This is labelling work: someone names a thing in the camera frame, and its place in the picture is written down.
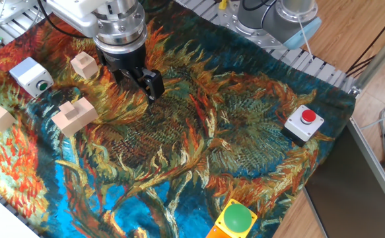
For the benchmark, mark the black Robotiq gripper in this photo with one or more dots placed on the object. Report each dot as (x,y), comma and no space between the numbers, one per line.
(123,61)

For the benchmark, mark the grey box small green button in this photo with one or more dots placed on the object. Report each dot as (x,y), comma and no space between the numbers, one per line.
(27,74)

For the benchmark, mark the grey box red button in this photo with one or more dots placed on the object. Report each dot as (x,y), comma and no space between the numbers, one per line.
(299,127)

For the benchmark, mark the yellow box big green button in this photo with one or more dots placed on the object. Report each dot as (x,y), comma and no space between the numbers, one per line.
(236,218)

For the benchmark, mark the small wooden block with peg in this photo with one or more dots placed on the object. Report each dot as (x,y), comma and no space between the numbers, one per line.
(84,67)

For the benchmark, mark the sunflower painting cloth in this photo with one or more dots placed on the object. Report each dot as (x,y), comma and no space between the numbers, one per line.
(179,132)

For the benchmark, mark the large notched wooden block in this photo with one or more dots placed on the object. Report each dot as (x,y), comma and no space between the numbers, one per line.
(76,119)

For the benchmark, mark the yellow connector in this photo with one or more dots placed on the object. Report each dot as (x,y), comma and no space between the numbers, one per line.
(223,4)

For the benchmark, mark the silver mounting plate with screws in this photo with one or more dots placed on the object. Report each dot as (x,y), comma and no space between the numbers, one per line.
(10,8)

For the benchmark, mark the white zip tie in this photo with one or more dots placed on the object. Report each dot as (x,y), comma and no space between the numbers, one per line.
(305,38)

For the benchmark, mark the white paper sheet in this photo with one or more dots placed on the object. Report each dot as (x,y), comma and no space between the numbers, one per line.
(0,218)

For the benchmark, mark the dark grey panel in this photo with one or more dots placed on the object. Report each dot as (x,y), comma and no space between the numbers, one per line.
(350,191)

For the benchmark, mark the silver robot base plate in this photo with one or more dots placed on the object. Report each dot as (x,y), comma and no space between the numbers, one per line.
(228,18)

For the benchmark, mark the aluminium frame post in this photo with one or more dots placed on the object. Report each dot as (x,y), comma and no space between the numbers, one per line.
(380,57)

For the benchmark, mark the aluminium frame rail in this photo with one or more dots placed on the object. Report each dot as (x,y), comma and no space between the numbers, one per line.
(373,165)

